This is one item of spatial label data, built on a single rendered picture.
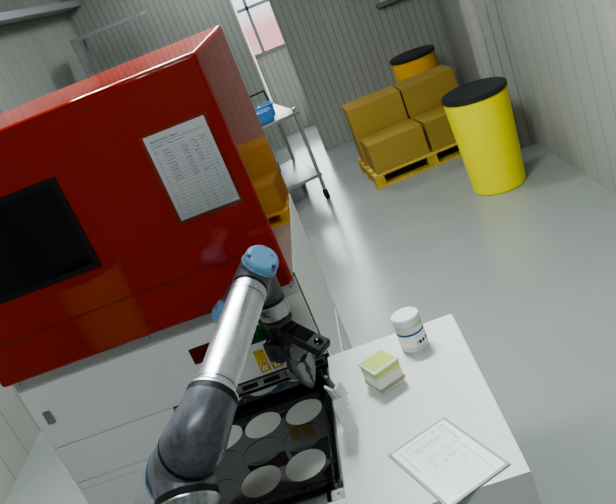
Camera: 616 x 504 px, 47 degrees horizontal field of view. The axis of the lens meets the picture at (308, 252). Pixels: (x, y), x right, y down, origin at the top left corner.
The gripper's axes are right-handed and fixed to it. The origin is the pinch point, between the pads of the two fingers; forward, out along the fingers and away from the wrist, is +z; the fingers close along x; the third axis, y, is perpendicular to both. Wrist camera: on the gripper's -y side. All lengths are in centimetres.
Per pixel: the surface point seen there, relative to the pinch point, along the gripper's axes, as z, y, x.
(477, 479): 2, -51, 17
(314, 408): 9.6, 4.5, -0.9
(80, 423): -3, 61, 30
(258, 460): 9.6, 8.3, 18.8
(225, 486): 9.6, 11.3, 28.2
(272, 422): 9.7, 13.8, 6.2
